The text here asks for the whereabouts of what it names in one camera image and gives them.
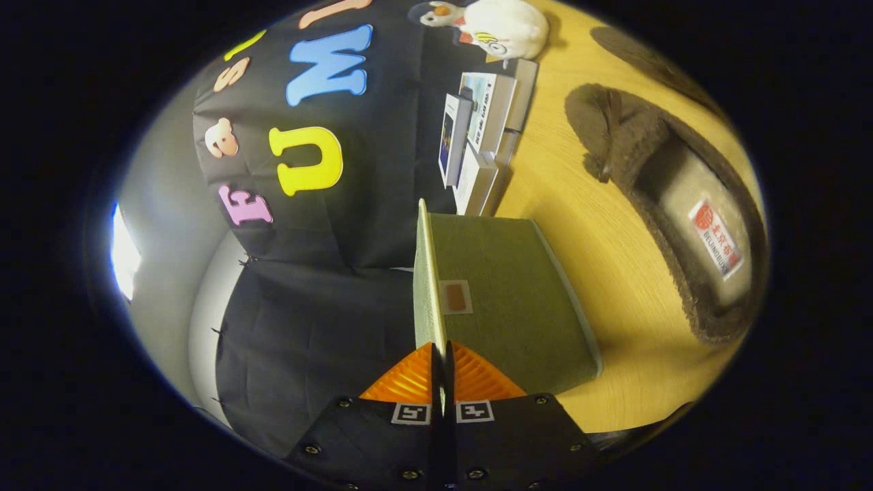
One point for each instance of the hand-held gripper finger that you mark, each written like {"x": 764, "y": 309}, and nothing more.
{"x": 450, "y": 382}
{"x": 435, "y": 382}

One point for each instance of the green fabric storage box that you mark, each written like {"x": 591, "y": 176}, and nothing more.
{"x": 505, "y": 300}

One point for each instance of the brown fuzzy slipper shoe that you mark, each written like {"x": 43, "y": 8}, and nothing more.
{"x": 641, "y": 58}
{"x": 627, "y": 157}

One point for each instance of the black backdrop cloth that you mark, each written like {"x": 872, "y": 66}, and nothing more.
{"x": 327, "y": 307}

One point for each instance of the plain white book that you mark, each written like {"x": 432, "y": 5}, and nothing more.
{"x": 477, "y": 181}

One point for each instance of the book with dark blue cover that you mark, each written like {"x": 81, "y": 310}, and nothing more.
{"x": 453, "y": 136}

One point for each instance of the dark grey book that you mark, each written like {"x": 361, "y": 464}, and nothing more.
{"x": 522, "y": 95}

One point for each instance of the white seal plush toy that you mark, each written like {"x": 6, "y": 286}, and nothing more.
{"x": 511, "y": 27}

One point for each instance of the penguin plush toy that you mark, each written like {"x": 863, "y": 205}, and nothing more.
{"x": 436, "y": 13}

